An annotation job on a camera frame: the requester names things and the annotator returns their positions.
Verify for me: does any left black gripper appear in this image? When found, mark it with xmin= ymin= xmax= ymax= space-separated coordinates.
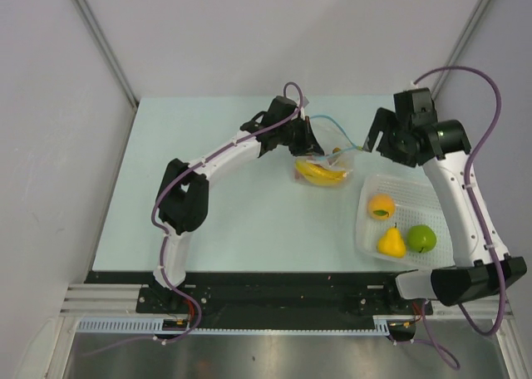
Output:
xmin=277 ymin=116 xmax=323 ymax=157

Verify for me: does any yellow fake banana bunch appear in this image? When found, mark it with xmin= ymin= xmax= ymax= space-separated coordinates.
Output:
xmin=294 ymin=160 xmax=348 ymax=187

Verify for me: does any clear zip top bag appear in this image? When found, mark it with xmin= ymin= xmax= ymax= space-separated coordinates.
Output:
xmin=293 ymin=115 xmax=362 ymax=188

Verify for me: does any orange fake fruit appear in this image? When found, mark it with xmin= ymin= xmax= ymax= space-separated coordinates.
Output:
xmin=367 ymin=194 xmax=396 ymax=220

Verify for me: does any green fake apple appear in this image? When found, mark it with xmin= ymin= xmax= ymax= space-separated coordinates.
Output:
xmin=406 ymin=224 xmax=437 ymax=253

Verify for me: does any yellow fake pear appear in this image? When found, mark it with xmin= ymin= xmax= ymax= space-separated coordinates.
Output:
xmin=377 ymin=225 xmax=407 ymax=258

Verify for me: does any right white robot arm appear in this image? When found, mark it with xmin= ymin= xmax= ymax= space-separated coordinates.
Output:
xmin=362 ymin=88 xmax=527 ymax=313

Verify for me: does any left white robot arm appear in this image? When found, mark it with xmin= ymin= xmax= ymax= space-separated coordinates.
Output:
xmin=150 ymin=96 xmax=324 ymax=313

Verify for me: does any white perforated plastic basket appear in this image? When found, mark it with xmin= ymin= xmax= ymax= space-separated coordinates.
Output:
xmin=354 ymin=174 xmax=454 ymax=269

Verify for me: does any right aluminium corner post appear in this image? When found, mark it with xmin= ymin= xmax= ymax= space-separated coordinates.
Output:
xmin=427 ymin=0 xmax=504 ymax=101

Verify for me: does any aluminium corner post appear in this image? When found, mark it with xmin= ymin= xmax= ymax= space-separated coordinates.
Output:
xmin=427 ymin=0 xmax=504 ymax=101
xmin=71 ymin=0 xmax=140 ymax=111

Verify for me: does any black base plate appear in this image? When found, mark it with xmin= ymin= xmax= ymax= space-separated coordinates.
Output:
xmin=85 ymin=271 xmax=424 ymax=317

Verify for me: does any white cable duct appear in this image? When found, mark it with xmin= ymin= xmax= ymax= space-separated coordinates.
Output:
xmin=76 ymin=315 xmax=394 ymax=337

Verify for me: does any aluminium frame rail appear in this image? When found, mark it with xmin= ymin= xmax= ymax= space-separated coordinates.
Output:
xmin=61 ymin=284 xmax=499 ymax=320

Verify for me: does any left aluminium corner post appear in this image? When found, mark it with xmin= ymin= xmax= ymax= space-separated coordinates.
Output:
xmin=71 ymin=0 xmax=140 ymax=111

